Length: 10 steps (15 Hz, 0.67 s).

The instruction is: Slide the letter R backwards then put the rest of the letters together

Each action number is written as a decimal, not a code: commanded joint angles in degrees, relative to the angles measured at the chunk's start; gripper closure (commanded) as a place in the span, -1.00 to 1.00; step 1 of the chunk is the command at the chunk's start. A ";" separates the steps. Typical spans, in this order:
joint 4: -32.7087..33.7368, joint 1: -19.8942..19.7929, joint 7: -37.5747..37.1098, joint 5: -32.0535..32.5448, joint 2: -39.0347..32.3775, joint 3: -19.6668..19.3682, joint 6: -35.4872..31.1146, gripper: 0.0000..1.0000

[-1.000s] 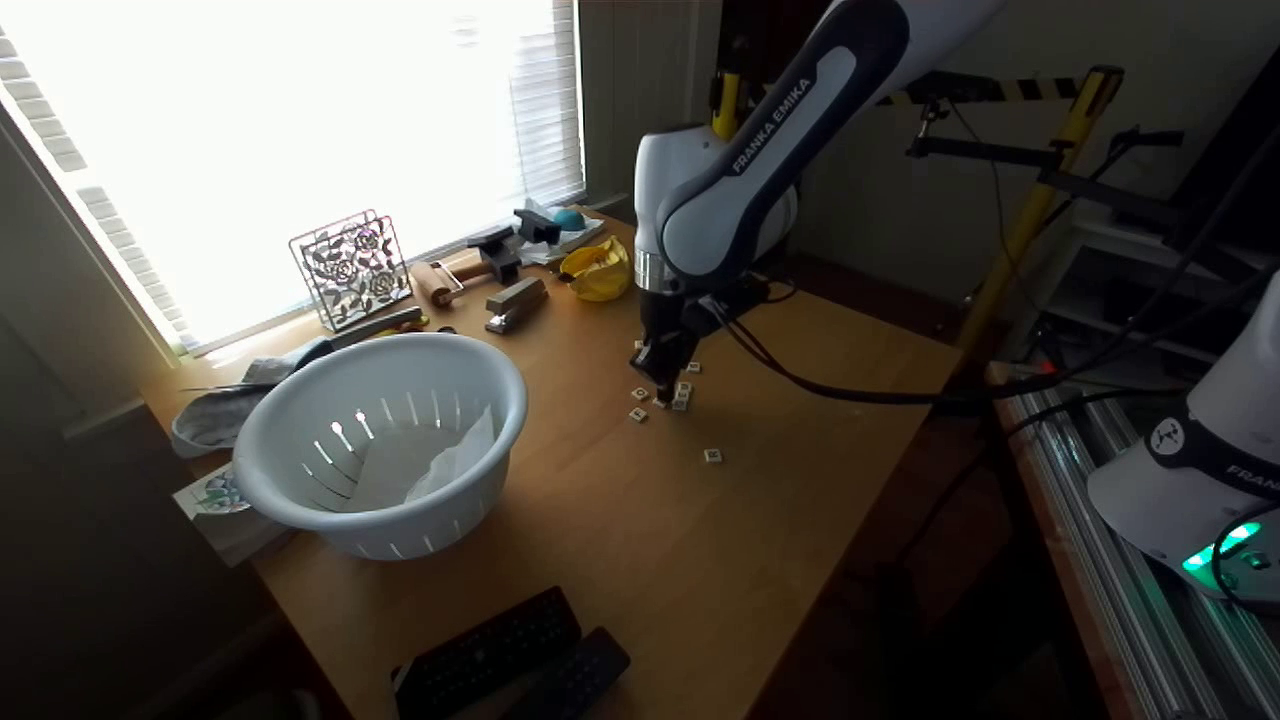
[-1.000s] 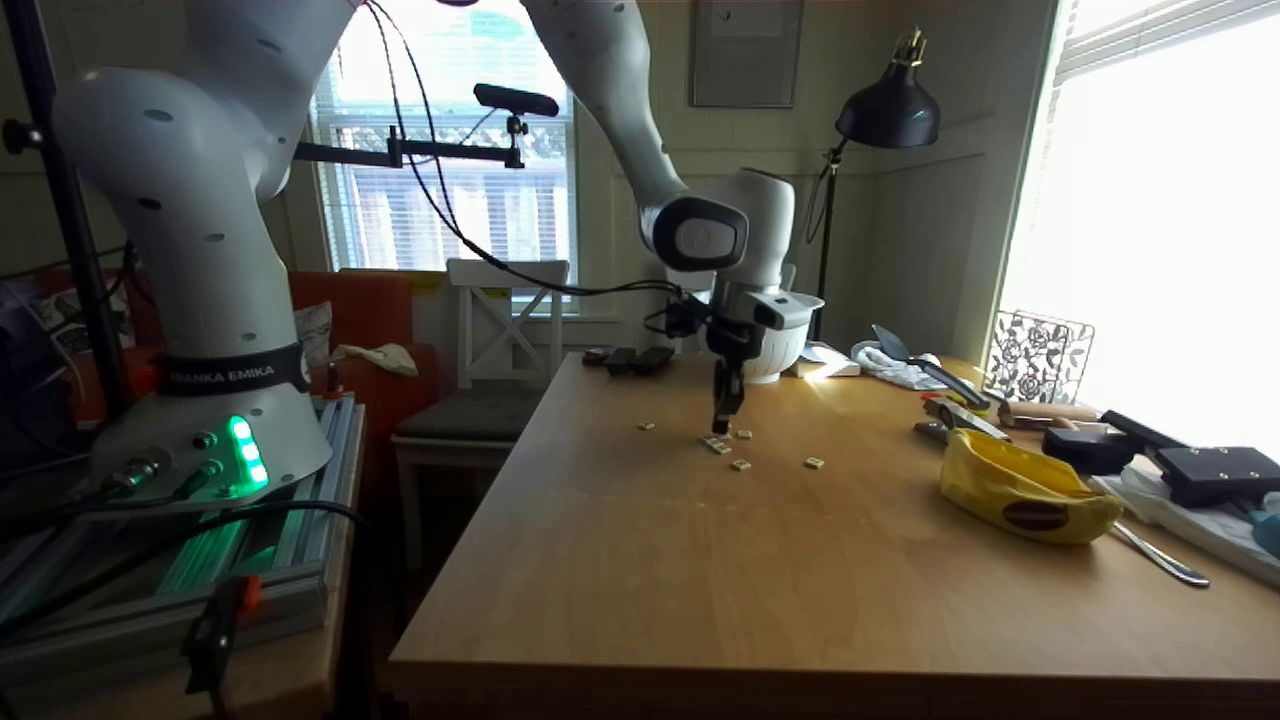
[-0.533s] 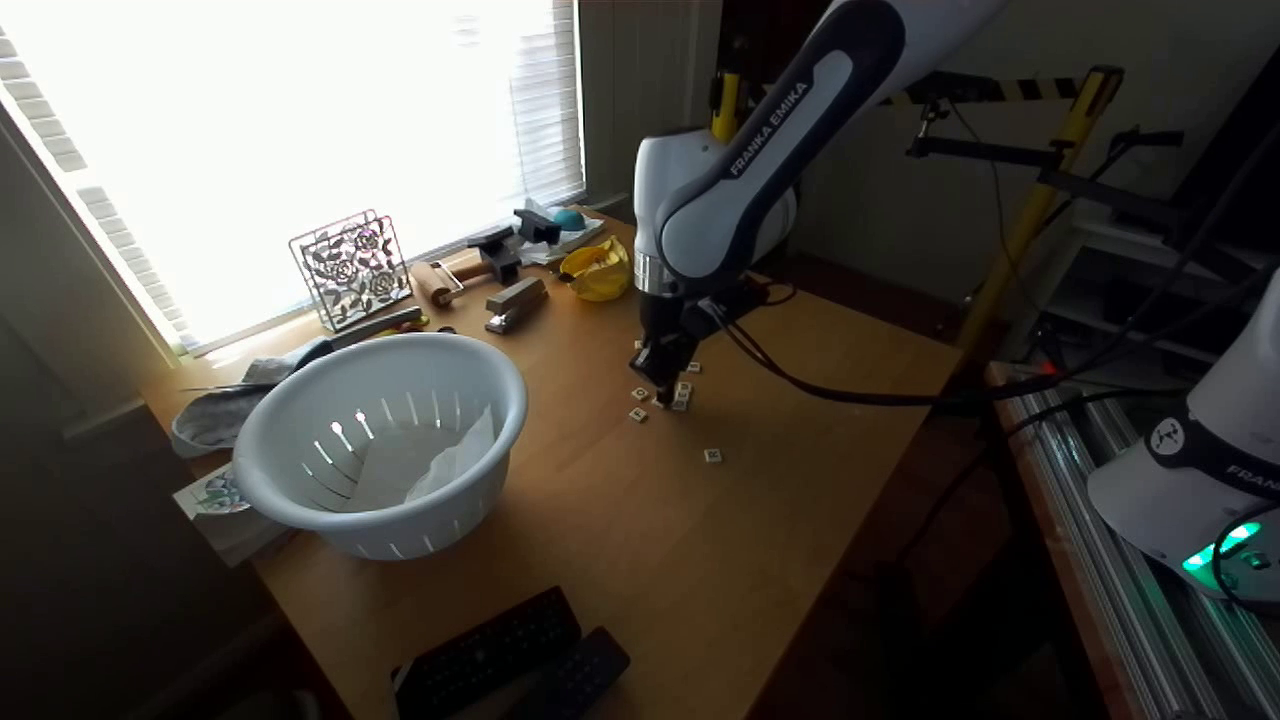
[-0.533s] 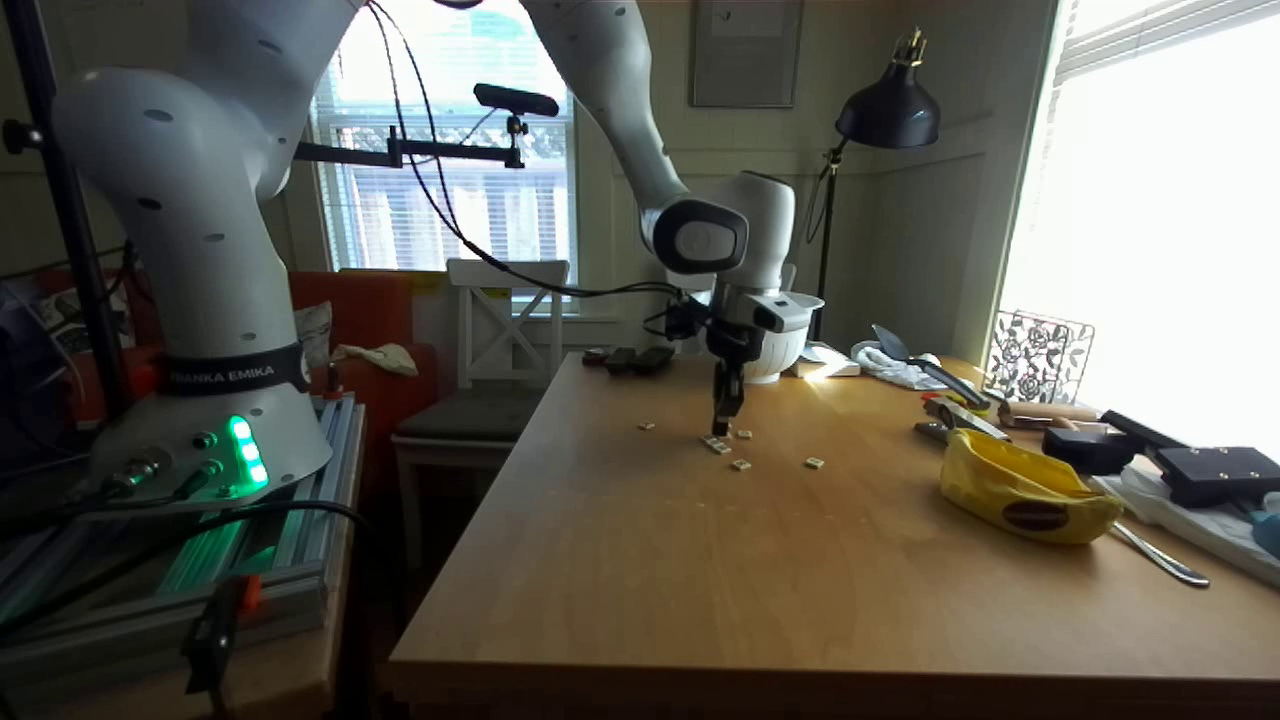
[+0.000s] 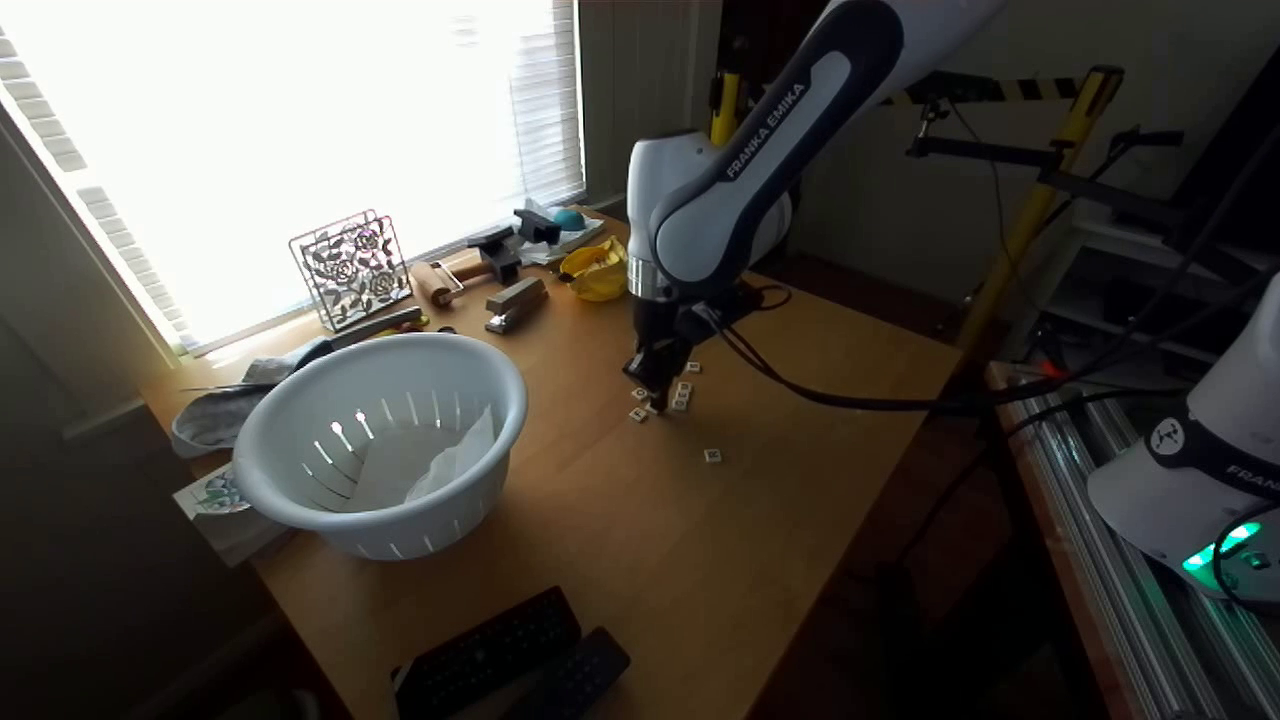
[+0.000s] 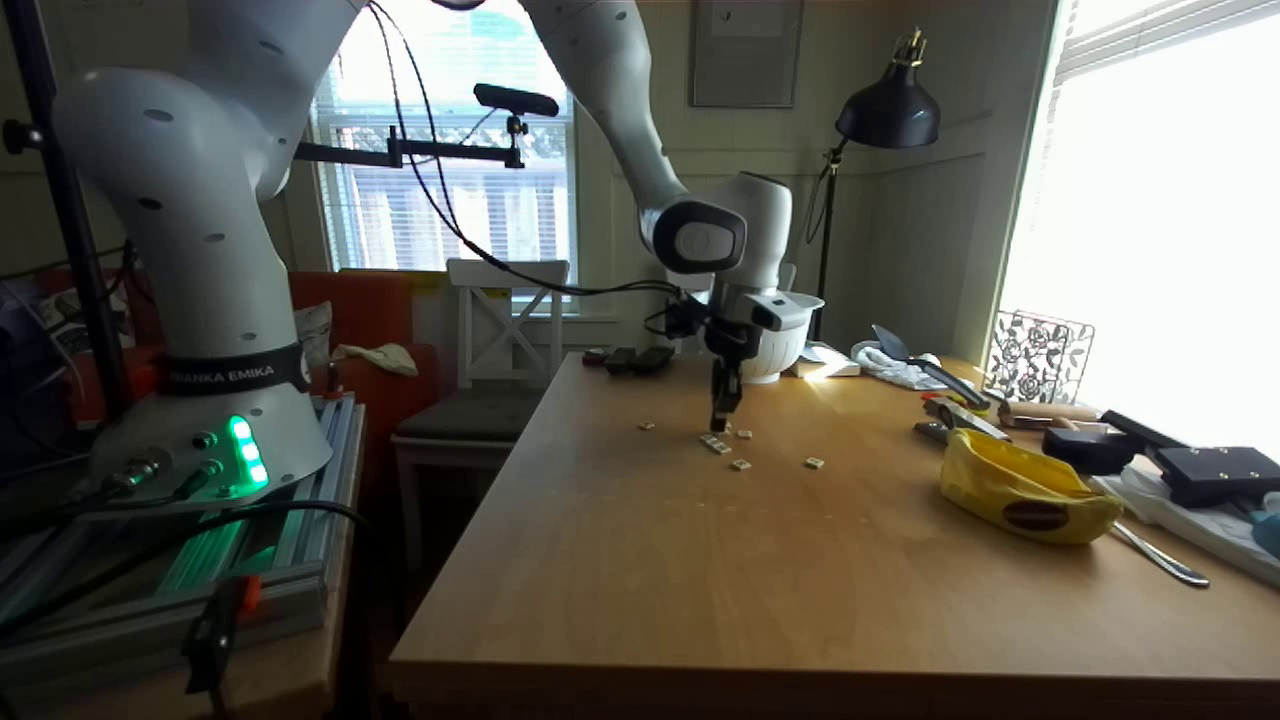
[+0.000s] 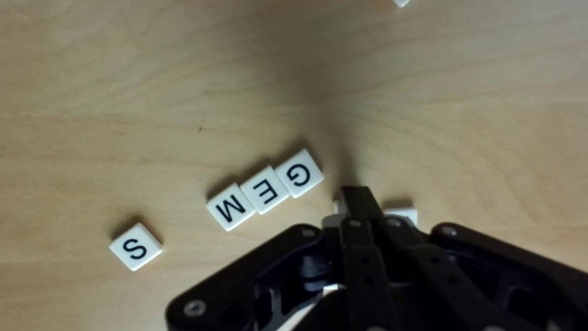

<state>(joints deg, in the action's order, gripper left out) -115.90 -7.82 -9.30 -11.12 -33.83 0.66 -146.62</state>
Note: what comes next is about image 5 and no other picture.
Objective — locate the white plastic colander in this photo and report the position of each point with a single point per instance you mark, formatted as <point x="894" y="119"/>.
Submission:
<point x="401" y="367"/>

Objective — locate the teal black tool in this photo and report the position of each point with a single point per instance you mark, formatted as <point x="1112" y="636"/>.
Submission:
<point x="563" y="222"/>

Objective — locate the yellow post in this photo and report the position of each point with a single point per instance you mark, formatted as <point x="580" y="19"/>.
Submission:
<point x="726" y="107"/>
<point x="1033" y="213"/>

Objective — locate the dark grey stapler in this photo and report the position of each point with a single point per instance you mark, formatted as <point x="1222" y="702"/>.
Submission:
<point x="512" y="305"/>

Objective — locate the yellow black striped bar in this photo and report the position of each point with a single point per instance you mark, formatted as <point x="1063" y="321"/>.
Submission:
<point x="1046" y="90"/>

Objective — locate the patterned paper pad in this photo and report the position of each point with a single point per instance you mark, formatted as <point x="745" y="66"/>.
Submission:
<point x="222" y="499"/>

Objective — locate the black white patterned cube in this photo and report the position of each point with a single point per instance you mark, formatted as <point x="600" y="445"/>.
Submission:
<point x="351" y="270"/>

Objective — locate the black camera on boom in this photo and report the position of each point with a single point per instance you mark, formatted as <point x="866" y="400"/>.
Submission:
<point x="962" y="85"/>

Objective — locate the white letter tile G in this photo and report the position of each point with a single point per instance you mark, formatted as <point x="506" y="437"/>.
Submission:
<point x="688" y="373"/>

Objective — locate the white shelf unit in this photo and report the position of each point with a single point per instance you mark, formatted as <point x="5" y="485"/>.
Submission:
<point x="1135" y="266"/>

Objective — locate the white letter tile E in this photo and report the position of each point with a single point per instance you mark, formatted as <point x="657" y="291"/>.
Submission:
<point x="685" y="386"/>

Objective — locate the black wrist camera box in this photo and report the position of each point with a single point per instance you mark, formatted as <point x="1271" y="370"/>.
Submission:
<point x="730" y="303"/>

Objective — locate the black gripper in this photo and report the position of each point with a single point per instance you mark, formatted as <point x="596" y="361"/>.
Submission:
<point x="664" y="325"/>

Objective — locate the black electronic device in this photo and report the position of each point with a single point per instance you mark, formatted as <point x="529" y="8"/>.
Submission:
<point x="495" y="652"/>

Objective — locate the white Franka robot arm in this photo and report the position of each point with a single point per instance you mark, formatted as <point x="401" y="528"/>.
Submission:
<point x="745" y="185"/>

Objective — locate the yellow bowl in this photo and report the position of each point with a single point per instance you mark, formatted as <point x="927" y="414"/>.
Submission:
<point x="594" y="278"/>

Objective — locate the white letter tile R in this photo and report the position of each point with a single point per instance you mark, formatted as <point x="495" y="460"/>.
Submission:
<point x="714" y="456"/>

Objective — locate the grey cloth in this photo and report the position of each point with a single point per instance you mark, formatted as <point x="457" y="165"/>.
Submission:
<point x="222" y="414"/>

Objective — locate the aluminium rail frame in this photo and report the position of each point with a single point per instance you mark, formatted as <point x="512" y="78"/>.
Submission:
<point x="1121" y="587"/>

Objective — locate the white letter tile M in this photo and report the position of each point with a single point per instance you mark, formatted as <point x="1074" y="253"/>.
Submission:
<point x="681" y="398"/>

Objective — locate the black clamp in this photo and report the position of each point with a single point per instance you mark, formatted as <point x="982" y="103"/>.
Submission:
<point x="501" y="249"/>

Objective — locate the white window blind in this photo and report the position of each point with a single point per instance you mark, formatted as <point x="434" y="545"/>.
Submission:
<point x="546" y="107"/>

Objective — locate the small white letter tile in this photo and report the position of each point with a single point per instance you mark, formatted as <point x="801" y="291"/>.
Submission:
<point x="636" y="414"/>

